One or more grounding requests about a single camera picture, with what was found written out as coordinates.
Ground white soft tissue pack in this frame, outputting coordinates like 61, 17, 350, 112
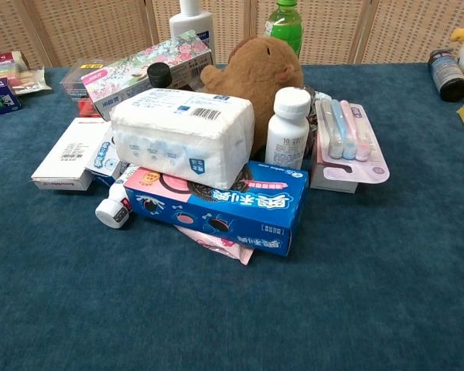
110, 87, 255, 189

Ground blue Oreo cookie box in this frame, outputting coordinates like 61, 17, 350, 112
123, 160, 309, 257

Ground pink plastic snack pouch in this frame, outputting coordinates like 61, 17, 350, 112
175, 224, 255, 266

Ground white pill bottle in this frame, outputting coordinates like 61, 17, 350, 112
264, 87, 312, 171

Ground patterned fabric pouch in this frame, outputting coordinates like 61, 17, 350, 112
302, 86, 333, 158

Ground blue carpet table cover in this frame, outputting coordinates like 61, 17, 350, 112
0, 63, 464, 371

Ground small white drink bottle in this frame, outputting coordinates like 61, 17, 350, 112
94, 163, 140, 230

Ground brown capybara plush toy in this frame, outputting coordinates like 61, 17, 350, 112
200, 36, 305, 158

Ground pastel toothbrush blister pack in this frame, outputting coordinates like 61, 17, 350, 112
314, 99, 391, 185

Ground blue white small carton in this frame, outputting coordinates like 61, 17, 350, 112
85, 130, 130, 188

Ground black bottle cap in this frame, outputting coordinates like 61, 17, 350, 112
146, 62, 172, 89

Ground floral pink long box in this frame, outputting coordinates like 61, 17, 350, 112
80, 29, 213, 122

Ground white lotion pump bottle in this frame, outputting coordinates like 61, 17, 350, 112
169, 0, 217, 65

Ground white flat cardboard box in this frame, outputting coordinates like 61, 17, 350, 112
31, 117, 113, 192

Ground green plastic drink bottle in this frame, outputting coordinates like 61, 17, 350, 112
264, 0, 305, 60

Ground clear box with red items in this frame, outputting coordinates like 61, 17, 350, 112
60, 60, 102, 118

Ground woven rattan folding screen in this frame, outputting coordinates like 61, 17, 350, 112
0, 0, 464, 70

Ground clear plastic snack packet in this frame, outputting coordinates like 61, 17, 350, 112
6, 68, 53, 96

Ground dark blue spray can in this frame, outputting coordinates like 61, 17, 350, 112
428, 49, 464, 103

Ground dark red pastel box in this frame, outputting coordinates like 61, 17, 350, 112
0, 51, 30, 83

